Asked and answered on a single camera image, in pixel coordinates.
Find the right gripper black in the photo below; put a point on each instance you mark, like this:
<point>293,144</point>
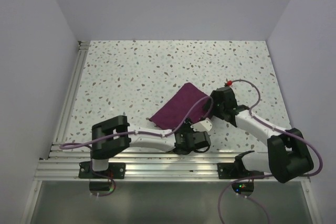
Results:
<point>213,112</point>

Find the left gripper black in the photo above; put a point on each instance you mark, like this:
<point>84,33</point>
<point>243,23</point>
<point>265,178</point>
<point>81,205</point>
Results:
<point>186,126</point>

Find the purple cloth mat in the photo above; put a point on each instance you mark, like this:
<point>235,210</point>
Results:
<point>174,111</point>

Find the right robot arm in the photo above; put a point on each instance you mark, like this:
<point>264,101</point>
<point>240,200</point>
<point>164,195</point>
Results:
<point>287,155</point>

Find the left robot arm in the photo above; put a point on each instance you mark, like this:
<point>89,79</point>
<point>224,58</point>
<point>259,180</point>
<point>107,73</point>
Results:
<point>115,135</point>

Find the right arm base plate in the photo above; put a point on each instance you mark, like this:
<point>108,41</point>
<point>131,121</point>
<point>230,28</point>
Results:
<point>229,171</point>

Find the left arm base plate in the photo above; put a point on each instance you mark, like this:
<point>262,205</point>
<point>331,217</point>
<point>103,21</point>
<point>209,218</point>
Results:
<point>114,171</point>

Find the aluminium frame rails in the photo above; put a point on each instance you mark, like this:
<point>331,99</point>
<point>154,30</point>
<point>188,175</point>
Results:
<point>136,78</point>

